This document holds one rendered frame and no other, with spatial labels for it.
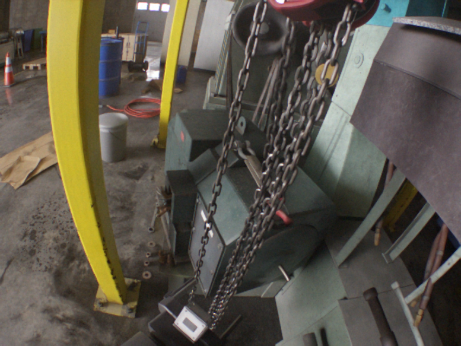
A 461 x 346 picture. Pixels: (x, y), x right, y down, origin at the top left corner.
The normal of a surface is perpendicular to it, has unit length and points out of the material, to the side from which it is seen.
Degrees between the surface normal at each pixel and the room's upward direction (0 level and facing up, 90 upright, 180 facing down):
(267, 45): 84
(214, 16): 90
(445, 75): 78
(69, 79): 90
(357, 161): 72
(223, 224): 45
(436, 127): 90
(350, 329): 0
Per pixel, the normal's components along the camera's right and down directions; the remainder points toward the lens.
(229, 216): -0.48, -0.52
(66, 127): 0.07, 0.58
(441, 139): -0.97, -0.14
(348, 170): 0.13, 0.30
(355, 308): 0.22, -0.80
